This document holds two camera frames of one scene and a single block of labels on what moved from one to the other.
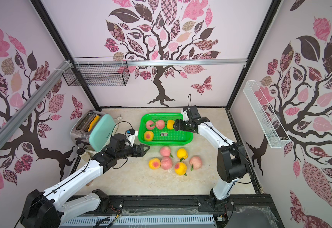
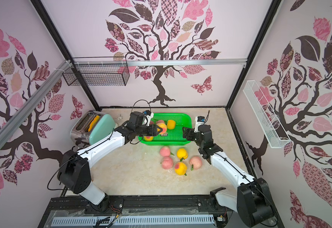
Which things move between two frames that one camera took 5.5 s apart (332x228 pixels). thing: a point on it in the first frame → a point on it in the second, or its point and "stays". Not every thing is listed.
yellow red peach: [154, 163] → [163, 126]
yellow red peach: [180, 168] stays
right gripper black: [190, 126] → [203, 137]
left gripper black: [136, 147] → [151, 130]
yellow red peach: [148, 136] stays
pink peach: [166, 163] stays
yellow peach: [170, 124] stays
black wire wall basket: [100, 71] stays
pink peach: [197, 162] stays
